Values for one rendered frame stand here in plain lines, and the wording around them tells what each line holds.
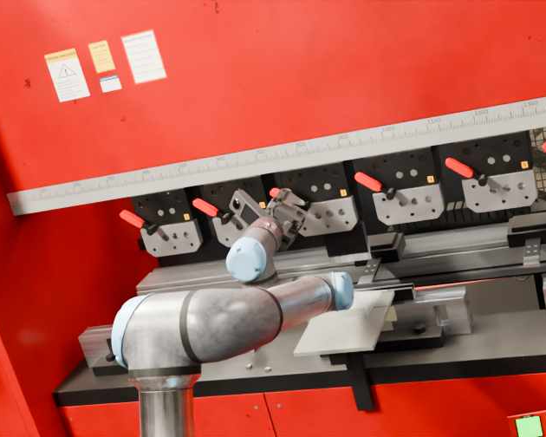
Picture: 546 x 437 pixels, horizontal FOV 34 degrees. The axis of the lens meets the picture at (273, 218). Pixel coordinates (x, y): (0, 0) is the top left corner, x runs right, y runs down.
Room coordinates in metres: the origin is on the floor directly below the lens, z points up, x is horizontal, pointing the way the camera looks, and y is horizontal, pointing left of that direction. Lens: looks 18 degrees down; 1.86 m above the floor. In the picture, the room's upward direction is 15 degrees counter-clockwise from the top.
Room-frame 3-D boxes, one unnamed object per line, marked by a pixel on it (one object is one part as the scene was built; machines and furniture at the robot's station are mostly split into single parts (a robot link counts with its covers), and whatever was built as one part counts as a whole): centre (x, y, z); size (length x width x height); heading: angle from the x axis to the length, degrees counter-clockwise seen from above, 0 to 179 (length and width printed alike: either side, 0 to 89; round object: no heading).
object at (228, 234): (2.04, 0.06, 1.26); 0.15 x 0.09 x 0.17; 68
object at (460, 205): (2.25, -0.50, 1.02); 0.37 x 0.06 x 0.04; 68
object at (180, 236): (2.12, 0.24, 1.26); 0.15 x 0.09 x 0.17; 68
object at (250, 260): (1.65, 0.06, 1.27); 0.11 x 0.08 x 0.09; 158
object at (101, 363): (2.13, 0.42, 0.89); 0.30 x 0.05 x 0.03; 68
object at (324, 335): (1.82, -0.10, 1.00); 0.26 x 0.18 x 0.01; 158
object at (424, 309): (1.94, -0.20, 0.92); 0.39 x 0.06 x 0.10; 68
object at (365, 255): (1.96, -0.15, 1.13); 0.10 x 0.02 x 0.10; 68
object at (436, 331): (1.89, -0.17, 0.89); 0.30 x 0.05 x 0.03; 68
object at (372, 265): (2.11, -0.22, 1.01); 0.26 x 0.12 x 0.05; 158
